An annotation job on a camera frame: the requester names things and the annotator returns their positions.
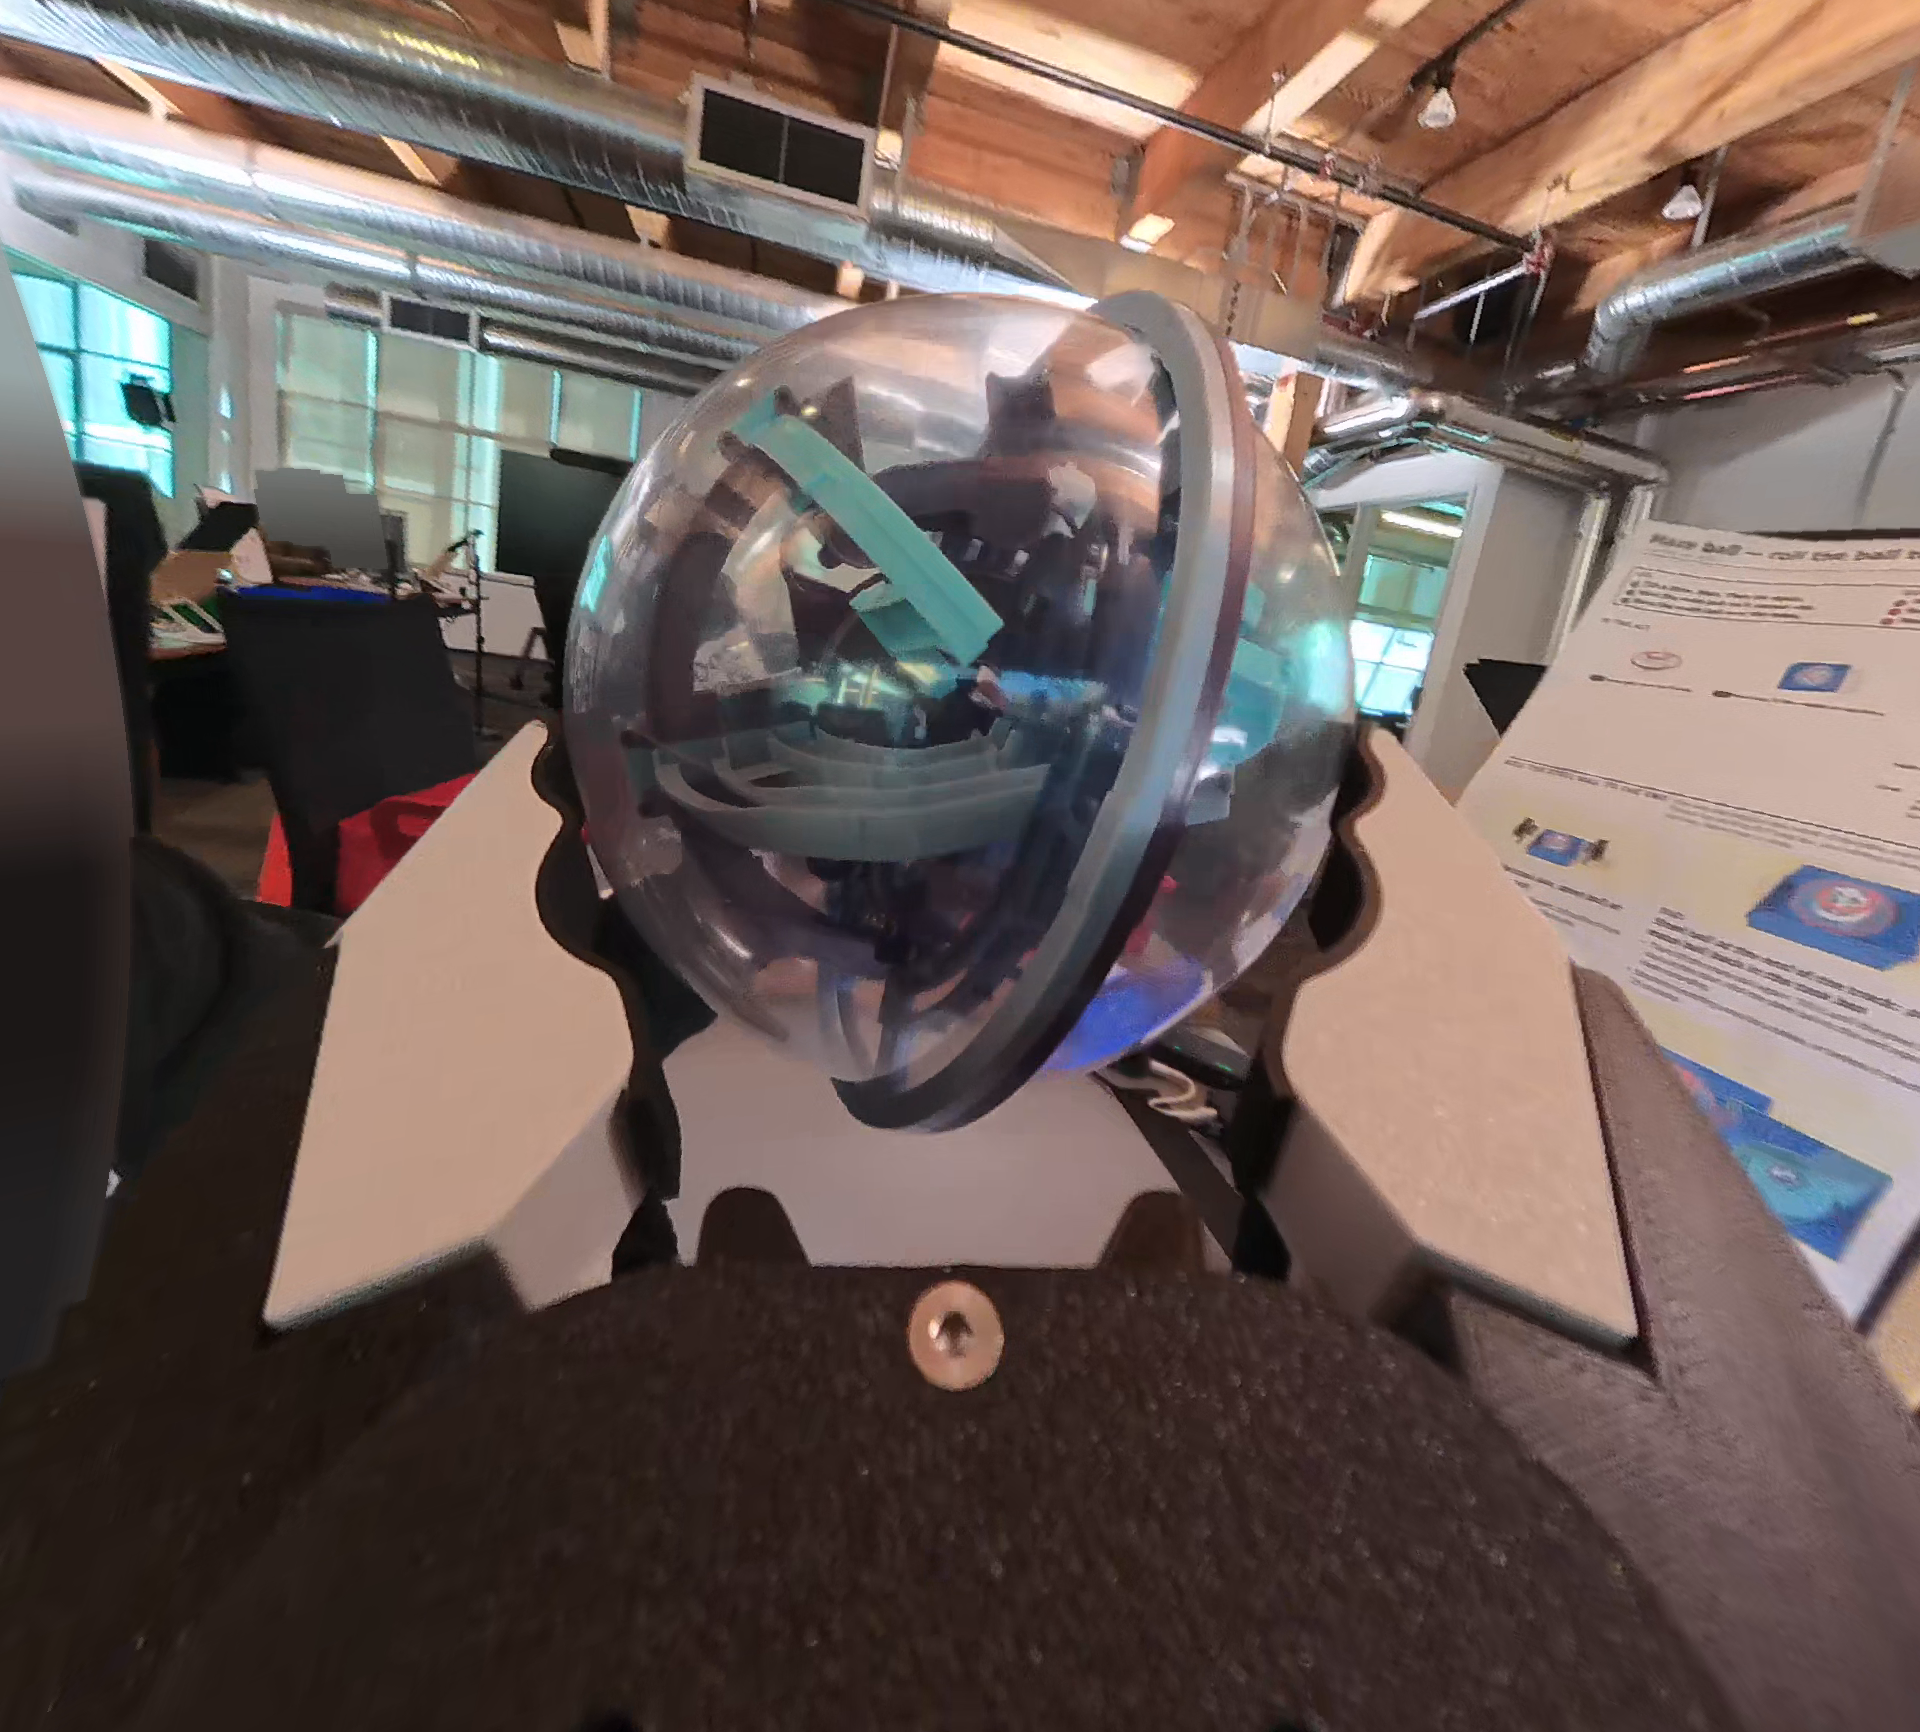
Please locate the clear plastic maze ball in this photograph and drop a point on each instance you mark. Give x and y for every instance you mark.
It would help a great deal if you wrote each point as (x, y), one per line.
(960, 713)

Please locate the white printed instruction sheet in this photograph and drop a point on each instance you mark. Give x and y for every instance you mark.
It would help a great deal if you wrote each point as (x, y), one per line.
(1724, 773)

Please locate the red plastic container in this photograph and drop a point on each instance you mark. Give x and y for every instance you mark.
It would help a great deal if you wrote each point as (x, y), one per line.
(390, 832)

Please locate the black ceiling pipe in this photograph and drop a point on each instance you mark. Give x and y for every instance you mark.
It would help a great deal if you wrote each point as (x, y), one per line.
(930, 30)

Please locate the bent silver air duct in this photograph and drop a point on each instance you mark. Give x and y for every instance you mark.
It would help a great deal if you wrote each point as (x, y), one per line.
(1724, 284)

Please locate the black printed hoodie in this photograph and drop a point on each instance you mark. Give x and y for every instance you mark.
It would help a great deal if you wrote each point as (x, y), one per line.
(210, 982)

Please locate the black monitor screen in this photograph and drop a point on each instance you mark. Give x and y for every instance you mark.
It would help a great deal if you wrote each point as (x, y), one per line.
(559, 515)

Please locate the ceiling spot lamp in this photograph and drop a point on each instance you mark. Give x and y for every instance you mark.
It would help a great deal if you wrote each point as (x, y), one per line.
(1682, 203)
(1436, 101)

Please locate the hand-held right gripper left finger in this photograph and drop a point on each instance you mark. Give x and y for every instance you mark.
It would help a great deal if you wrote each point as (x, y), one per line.
(451, 1043)

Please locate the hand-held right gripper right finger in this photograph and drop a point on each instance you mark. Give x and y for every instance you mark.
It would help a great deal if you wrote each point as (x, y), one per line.
(1471, 1087)

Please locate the large silver air duct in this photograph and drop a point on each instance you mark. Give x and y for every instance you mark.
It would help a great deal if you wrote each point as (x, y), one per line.
(374, 67)

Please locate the black folded panel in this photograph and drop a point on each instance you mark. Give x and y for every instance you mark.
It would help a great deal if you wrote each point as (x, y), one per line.
(1509, 696)

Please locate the white vent grille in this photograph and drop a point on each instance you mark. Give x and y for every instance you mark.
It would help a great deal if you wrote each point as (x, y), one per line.
(780, 144)

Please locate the slim silver air duct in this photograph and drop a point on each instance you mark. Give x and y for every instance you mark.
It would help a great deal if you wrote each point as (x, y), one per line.
(451, 240)

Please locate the black draped table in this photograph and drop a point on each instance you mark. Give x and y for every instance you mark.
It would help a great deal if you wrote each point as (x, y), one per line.
(345, 713)

